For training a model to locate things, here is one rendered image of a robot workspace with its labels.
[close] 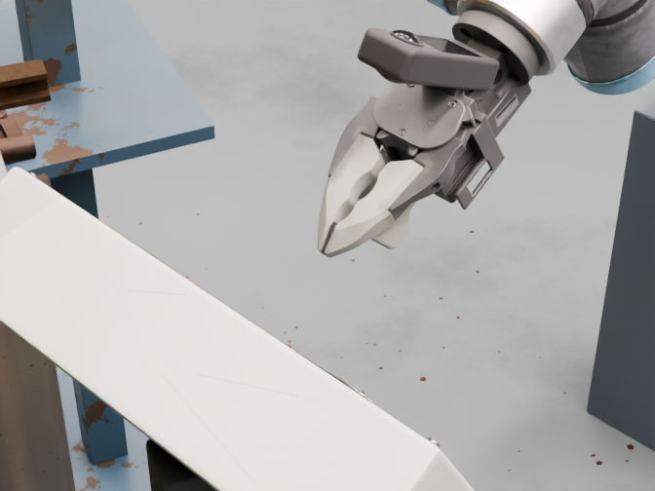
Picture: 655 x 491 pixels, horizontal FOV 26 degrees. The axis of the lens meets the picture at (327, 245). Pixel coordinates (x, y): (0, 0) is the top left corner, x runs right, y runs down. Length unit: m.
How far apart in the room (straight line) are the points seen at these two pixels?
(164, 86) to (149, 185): 1.07
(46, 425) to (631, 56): 0.64
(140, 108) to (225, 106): 1.34
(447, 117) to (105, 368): 0.36
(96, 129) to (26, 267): 0.96
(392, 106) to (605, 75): 0.24
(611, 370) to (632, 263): 0.22
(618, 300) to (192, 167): 1.07
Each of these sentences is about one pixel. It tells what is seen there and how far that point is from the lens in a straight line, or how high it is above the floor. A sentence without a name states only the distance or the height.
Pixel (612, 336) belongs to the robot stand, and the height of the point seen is 0.19.
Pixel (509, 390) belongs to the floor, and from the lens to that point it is 2.45.
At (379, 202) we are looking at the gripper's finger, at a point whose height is 1.09.
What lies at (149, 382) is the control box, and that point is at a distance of 0.76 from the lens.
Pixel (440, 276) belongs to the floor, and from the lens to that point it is 2.67.
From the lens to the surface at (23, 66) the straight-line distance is 1.35.
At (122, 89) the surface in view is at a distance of 1.86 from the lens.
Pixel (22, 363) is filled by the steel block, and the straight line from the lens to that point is 1.33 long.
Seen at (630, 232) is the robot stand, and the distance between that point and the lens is 2.17.
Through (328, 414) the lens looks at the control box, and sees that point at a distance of 0.71.
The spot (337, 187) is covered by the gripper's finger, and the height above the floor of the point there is 1.09.
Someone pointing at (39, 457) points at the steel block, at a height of 0.68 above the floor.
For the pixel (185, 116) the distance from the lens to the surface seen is 1.79.
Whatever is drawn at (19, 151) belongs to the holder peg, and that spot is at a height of 0.87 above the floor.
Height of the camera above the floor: 1.69
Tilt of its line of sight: 38 degrees down
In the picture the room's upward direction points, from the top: straight up
